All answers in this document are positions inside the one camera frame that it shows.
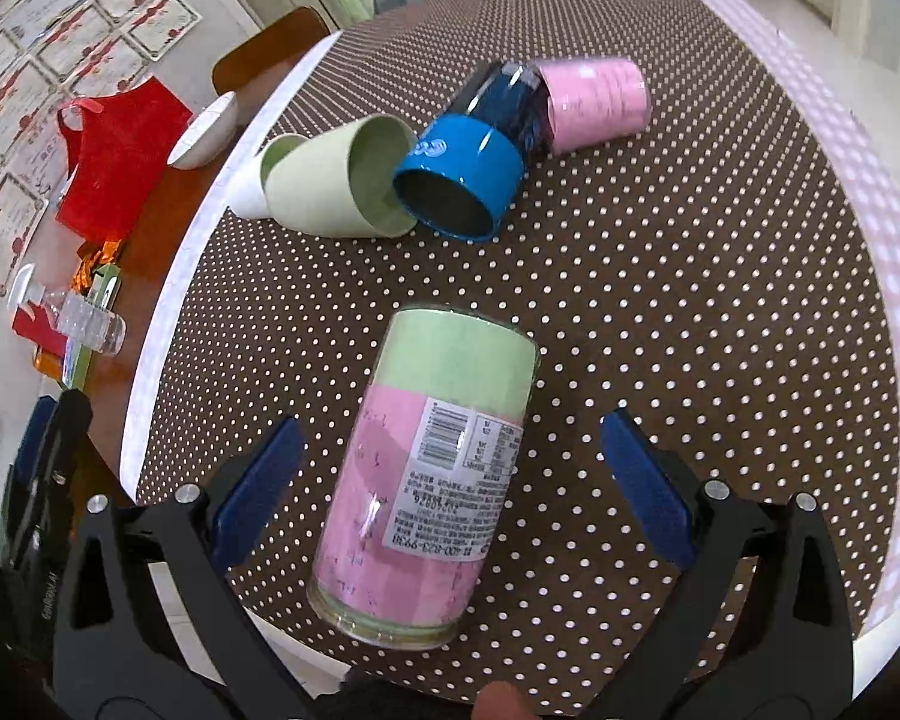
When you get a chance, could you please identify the pink green glass cup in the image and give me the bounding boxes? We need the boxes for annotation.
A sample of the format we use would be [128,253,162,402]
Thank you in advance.
[307,307,538,650]

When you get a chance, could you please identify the white paper cup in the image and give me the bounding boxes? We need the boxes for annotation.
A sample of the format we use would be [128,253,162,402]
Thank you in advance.
[227,133,307,221]

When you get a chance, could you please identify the pale green cup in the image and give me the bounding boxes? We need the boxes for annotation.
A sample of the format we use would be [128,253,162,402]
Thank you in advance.
[265,114,416,239]

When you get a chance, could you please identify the blue black metal cup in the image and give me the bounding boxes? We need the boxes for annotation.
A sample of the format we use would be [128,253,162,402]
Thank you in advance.
[393,60,553,241]

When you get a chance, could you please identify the right hand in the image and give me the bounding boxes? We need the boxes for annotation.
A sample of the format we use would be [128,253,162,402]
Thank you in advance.
[471,681,538,720]

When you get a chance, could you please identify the clear spray bottle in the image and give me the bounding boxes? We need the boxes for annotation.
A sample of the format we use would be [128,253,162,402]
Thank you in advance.
[7,263,126,358]

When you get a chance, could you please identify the green tray organizer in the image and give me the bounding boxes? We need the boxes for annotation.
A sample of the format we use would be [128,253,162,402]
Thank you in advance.
[58,263,126,388]

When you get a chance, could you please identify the award certificate bottom left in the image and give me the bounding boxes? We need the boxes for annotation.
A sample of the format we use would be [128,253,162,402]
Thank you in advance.
[0,172,48,298]

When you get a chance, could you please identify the red felt bag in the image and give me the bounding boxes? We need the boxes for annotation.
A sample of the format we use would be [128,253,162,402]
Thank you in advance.
[56,76,191,244]

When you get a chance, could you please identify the brown polka dot tablecloth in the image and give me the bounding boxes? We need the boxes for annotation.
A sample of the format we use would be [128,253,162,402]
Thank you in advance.
[119,0,900,715]

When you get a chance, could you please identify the white ceramic bowl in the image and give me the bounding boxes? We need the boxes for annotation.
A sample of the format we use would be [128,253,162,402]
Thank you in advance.
[167,91,238,171]

